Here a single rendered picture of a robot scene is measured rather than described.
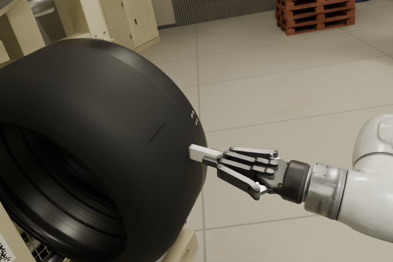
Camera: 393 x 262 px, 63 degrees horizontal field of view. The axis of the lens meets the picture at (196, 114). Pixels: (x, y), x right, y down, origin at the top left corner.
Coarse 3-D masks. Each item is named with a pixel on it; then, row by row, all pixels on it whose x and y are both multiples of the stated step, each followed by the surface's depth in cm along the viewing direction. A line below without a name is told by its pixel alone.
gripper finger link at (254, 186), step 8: (224, 168) 61; (224, 176) 61; (232, 176) 59; (240, 176) 59; (232, 184) 60; (240, 184) 59; (248, 184) 57; (256, 184) 57; (248, 192) 58; (256, 192) 56; (256, 200) 57
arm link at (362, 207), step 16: (368, 160) 56; (384, 160) 55; (352, 176) 53; (368, 176) 52; (384, 176) 52; (352, 192) 51; (368, 192) 50; (384, 192) 49; (352, 208) 51; (368, 208) 49; (384, 208) 48; (352, 224) 52; (368, 224) 50; (384, 224) 49; (384, 240) 51
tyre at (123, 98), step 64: (64, 64) 63; (128, 64) 68; (0, 128) 87; (64, 128) 56; (128, 128) 59; (192, 128) 73; (0, 192) 82; (64, 192) 102; (128, 192) 59; (192, 192) 73; (64, 256) 87; (128, 256) 72
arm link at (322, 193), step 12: (312, 168) 57; (324, 168) 55; (336, 168) 55; (312, 180) 54; (324, 180) 53; (336, 180) 53; (312, 192) 53; (324, 192) 53; (336, 192) 52; (312, 204) 54; (324, 204) 53; (336, 204) 52; (324, 216) 55; (336, 216) 53
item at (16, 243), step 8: (0, 208) 55; (0, 216) 55; (8, 216) 56; (0, 224) 55; (8, 224) 56; (0, 232) 55; (8, 232) 56; (16, 232) 58; (8, 240) 56; (16, 240) 58; (16, 248) 58; (24, 248) 59; (16, 256) 58; (24, 256) 59; (32, 256) 61
